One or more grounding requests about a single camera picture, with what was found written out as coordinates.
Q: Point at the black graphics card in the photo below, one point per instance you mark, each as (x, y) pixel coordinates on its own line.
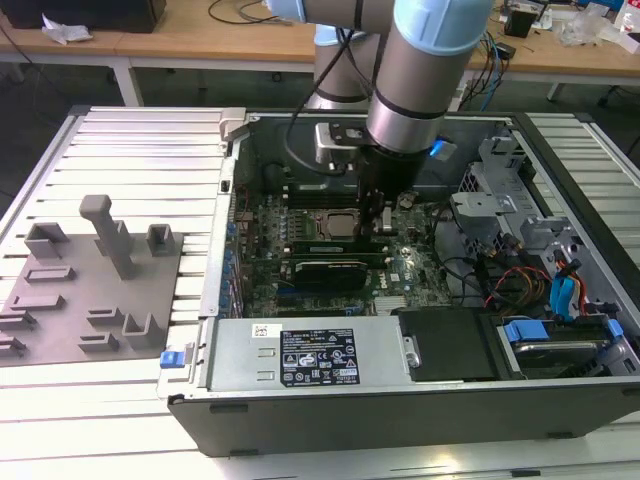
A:
(330, 275)

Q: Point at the grey camera box blue light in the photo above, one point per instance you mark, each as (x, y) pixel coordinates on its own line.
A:
(442, 149)

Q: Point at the green RAM stick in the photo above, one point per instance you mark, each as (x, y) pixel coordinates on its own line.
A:
(325, 247)

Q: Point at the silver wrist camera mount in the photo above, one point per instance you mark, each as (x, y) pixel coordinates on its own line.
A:
(332, 145)

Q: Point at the black RAM slot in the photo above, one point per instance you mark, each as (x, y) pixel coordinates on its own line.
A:
(320, 185)
(320, 202)
(320, 196)
(320, 191)

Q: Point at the blue case latch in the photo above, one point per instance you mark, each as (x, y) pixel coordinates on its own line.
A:
(170, 359)

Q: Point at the white red cardboard box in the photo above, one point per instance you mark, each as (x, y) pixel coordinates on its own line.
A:
(629, 25)

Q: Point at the small black box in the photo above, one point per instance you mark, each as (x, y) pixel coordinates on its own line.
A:
(520, 22)

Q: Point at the clear plastic bag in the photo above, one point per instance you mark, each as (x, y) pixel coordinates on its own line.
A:
(582, 27)

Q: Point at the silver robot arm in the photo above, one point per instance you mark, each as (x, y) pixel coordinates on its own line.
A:
(425, 60)

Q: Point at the blue disk carrier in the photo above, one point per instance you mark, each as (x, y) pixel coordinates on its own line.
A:
(525, 332)

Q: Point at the green motherboard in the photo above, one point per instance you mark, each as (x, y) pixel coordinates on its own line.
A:
(260, 235)

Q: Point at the grey parts rack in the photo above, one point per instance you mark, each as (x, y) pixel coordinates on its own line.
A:
(75, 310)

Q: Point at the crumpled white paper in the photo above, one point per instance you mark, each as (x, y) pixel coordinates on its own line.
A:
(65, 31)

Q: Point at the silver CPU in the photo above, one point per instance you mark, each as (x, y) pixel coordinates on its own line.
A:
(340, 223)

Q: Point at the wooden desk white frame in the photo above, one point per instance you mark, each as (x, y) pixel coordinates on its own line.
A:
(175, 47)
(575, 57)

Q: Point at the grey metal drive cage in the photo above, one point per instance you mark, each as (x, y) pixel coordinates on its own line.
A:
(480, 205)

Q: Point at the black grey PC case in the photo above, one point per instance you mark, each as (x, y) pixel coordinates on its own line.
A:
(350, 425)

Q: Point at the silver chipset heatsink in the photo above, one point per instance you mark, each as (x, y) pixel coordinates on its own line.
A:
(390, 305)

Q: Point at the black plastic bay cover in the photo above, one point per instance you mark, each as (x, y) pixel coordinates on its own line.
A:
(450, 345)

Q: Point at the black hard disk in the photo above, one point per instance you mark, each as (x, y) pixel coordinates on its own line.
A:
(550, 355)

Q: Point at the silver coin battery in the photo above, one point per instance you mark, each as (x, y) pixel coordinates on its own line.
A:
(405, 201)

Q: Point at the black equipment case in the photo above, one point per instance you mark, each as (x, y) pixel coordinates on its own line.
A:
(85, 15)

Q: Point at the grey power supply unit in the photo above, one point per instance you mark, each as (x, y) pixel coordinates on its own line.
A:
(240, 360)

